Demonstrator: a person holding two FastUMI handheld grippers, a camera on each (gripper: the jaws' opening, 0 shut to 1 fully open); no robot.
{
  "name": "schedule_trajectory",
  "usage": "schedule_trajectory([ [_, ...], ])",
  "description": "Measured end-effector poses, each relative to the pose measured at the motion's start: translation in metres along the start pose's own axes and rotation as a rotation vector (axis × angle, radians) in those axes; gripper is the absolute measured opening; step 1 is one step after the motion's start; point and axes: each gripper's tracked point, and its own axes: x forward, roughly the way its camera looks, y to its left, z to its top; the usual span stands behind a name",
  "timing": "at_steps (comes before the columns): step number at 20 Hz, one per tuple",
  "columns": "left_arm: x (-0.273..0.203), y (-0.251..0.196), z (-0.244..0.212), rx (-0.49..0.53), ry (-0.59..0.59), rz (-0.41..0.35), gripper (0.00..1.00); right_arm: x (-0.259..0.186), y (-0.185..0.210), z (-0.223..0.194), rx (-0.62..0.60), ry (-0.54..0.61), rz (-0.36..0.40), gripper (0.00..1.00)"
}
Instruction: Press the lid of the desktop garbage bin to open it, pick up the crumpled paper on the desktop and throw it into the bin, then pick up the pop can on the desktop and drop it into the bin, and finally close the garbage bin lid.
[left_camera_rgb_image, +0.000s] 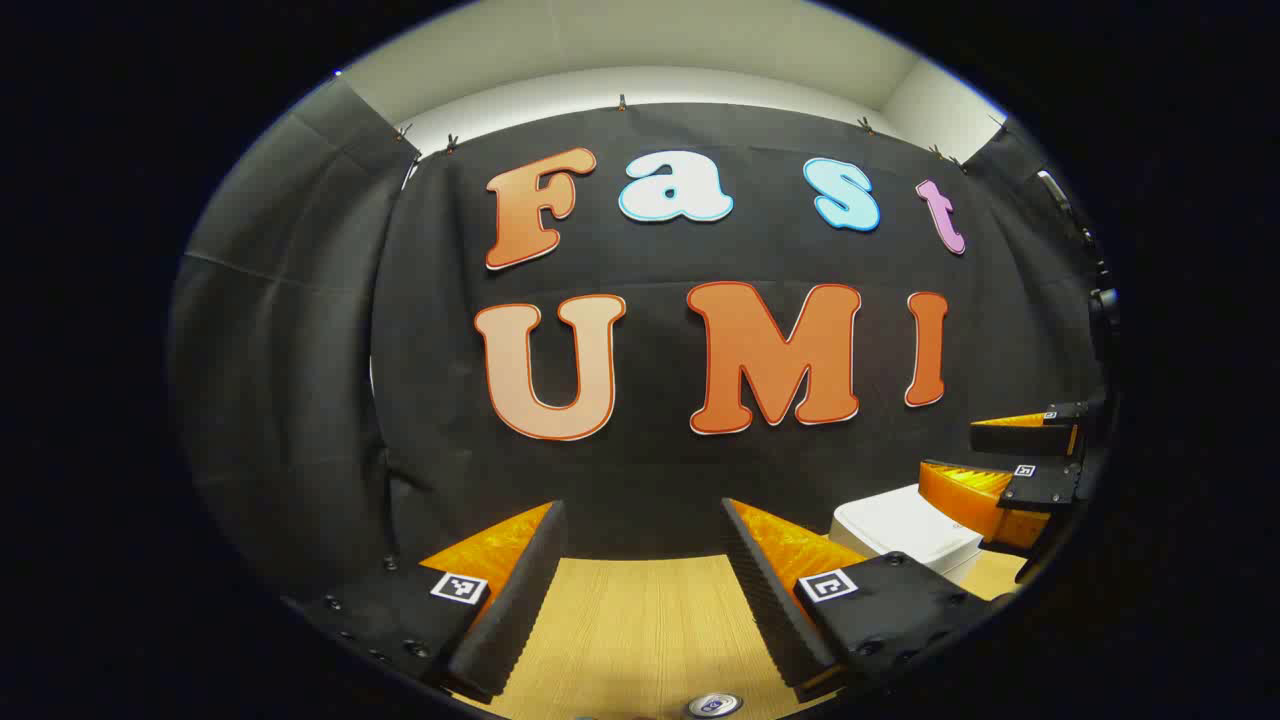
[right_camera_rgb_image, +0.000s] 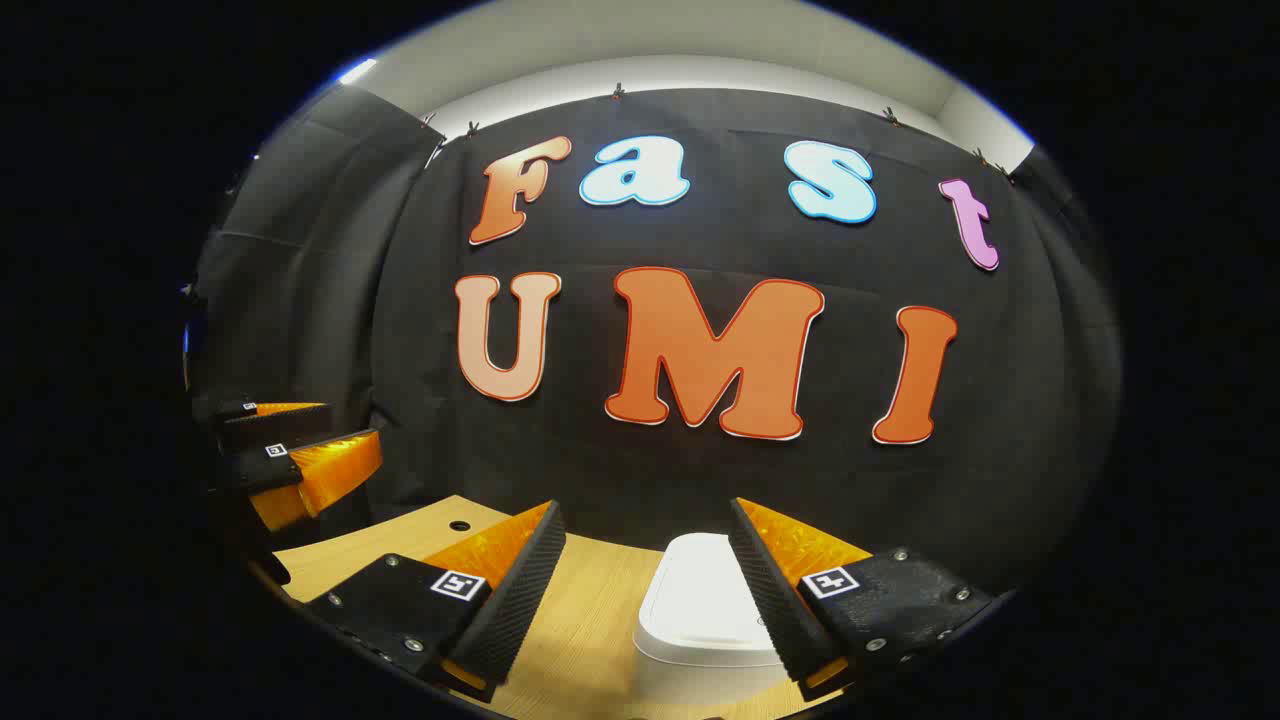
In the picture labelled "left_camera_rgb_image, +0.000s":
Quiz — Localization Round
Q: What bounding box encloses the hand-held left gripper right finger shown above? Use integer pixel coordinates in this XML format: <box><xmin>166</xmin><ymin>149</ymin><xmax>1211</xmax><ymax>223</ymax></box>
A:
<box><xmin>722</xmin><ymin>497</ymin><xmax>1001</xmax><ymax>703</ymax></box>

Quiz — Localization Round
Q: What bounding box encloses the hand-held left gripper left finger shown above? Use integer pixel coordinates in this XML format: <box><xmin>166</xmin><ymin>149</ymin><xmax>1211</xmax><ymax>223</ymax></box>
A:
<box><xmin>290</xmin><ymin>500</ymin><xmax>569</xmax><ymax>704</ymax></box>

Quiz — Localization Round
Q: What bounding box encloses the white desktop garbage bin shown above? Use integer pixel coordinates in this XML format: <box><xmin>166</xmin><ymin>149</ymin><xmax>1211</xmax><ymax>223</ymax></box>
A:
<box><xmin>830</xmin><ymin>484</ymin><xmax>984</xmax><ymax>586</ymax></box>

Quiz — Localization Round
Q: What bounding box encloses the wooden desktop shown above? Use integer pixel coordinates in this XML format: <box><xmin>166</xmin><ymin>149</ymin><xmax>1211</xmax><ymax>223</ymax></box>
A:
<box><xmin>470</xmin><ymin>548</ymin><xmax>1031</xmax><ymax>720</ymax></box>

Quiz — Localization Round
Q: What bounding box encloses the black backdrop cloth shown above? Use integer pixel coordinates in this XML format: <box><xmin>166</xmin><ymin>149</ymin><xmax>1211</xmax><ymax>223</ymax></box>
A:
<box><xmin>170</xmin><ymin>80</ymin><xmax>1116</xmax><ymax>601</ymax></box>

